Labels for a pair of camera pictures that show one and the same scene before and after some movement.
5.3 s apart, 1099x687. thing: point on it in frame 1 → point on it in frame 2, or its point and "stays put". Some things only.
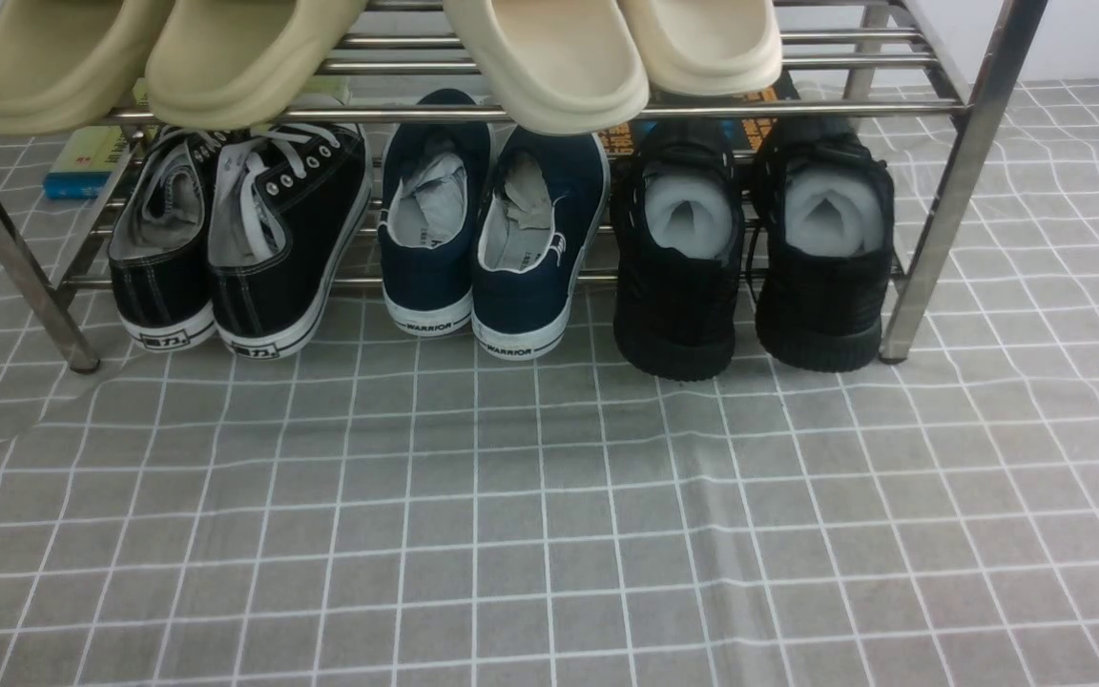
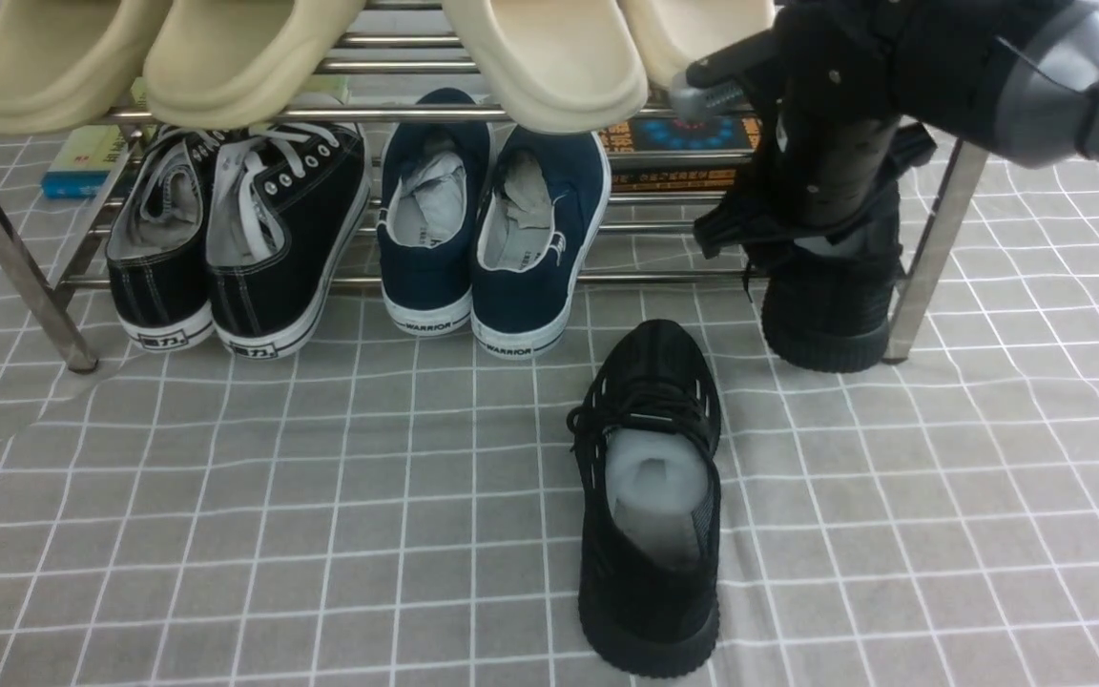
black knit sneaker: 824,206 stays put
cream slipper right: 703,47 stays put
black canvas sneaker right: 287,204 stays put
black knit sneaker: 678,217 → 651,575
